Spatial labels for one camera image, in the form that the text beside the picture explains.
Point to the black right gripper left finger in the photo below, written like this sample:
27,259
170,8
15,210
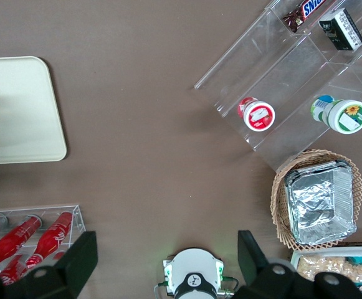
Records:
59,277

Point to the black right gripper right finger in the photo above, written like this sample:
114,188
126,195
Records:
261,277

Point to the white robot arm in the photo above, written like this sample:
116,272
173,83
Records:
193,264

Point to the woven wicker basket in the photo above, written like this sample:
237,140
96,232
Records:
282,205

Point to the beige plastic tray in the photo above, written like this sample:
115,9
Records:
15,109

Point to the white plastic bin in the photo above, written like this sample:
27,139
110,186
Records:
294,258

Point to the clear acrylic bottle box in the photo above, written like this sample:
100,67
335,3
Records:
76,218

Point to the clear peanut snack packet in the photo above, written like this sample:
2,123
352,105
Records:
333,266

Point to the aluminium foil container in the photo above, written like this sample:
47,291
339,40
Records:
317,205

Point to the teal snack packet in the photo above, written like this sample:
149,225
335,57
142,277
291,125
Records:
357,260

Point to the red strawberry yoghurt cup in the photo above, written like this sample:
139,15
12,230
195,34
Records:
257,114

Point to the green sunflower yoghurt cup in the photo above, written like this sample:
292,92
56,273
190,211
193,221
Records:
342,113

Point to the clear acrylic tiered shelf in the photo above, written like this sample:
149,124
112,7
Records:
286,78

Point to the black and white carton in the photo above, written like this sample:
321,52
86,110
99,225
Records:
341,29

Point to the snickers chocolate bar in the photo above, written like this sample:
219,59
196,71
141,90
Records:
305,11

